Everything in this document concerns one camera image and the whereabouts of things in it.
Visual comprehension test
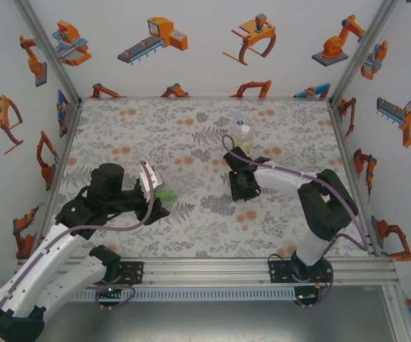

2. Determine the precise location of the controller circuit board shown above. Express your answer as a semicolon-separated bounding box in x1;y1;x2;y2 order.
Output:
295;289;321;302
96;283;124;299

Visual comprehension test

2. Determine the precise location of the left controller circuit board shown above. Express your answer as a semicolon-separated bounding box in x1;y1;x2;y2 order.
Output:
96;283;124;299

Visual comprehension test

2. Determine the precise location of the aluminium table edge rail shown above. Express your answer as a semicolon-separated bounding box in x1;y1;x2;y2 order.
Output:
16;256;398;288

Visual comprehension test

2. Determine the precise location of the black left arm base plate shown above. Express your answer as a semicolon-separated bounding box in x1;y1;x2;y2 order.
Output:
119;261;145;286

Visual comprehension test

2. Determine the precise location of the thin aluminium wall rail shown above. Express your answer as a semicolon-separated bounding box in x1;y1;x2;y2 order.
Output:
78;95;333;103

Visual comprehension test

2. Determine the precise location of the floral patterned table mat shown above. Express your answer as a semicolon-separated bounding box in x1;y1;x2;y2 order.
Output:
50;98;370;259

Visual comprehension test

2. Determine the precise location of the aluminium side frame rail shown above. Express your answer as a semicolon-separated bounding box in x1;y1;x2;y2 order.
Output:
328;103;383;257
30;101;85;259

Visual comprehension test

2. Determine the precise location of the white slotted cable duct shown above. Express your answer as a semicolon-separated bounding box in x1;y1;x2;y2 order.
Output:
68;286;297;303

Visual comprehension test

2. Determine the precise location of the aluminium frame post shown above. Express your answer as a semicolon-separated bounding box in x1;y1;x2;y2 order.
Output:
381;284;411;342
328;0;402;106
14;0;84;104

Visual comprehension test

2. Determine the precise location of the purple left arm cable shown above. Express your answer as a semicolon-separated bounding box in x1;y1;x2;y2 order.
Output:
0;160;156;336

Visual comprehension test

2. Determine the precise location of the short purple base cable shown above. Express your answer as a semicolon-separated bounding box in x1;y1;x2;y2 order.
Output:
295;274;334;311
94;284;135;313

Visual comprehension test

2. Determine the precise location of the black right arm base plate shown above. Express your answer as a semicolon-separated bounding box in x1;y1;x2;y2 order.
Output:
268;258;295;284

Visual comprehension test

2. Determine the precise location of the right controller circuit board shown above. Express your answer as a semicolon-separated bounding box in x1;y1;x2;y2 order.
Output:
295;289;321;302

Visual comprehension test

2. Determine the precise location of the green label plastic bottle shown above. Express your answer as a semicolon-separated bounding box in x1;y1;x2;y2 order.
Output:
153;187;180;211

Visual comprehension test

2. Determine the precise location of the yellow label plastic bottle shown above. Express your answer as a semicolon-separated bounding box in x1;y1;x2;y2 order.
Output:
234;124;255;157

